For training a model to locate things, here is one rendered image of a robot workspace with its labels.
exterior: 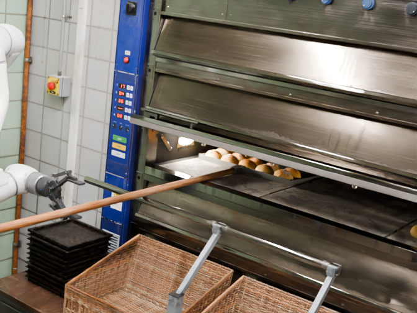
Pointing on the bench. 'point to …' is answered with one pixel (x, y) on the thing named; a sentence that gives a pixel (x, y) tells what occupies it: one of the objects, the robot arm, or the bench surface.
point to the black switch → (131, 7)
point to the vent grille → (113, 241)
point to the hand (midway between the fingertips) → (79, 200)
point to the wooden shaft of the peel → (109, 201)
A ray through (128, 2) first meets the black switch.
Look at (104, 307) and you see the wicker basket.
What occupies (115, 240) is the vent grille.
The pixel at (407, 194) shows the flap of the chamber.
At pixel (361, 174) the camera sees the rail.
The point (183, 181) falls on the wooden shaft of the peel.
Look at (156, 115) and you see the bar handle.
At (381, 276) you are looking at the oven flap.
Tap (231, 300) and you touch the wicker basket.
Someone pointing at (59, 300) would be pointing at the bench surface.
